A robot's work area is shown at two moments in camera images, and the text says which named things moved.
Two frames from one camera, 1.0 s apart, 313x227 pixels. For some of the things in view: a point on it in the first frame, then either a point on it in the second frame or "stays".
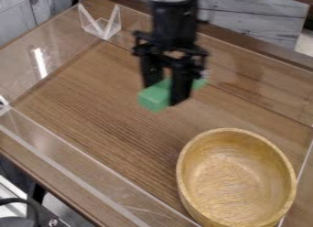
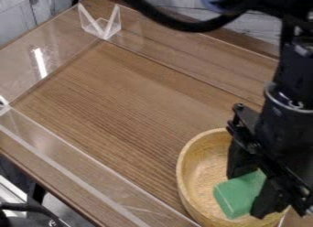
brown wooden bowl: x=235 y=179 stays
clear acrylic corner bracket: x=101 y=27 stays
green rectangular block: x=155 y=97 -> x=234 y=192
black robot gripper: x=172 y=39 -> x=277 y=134
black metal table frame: x=47 y=217 stays
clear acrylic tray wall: x=61 y=158 stays
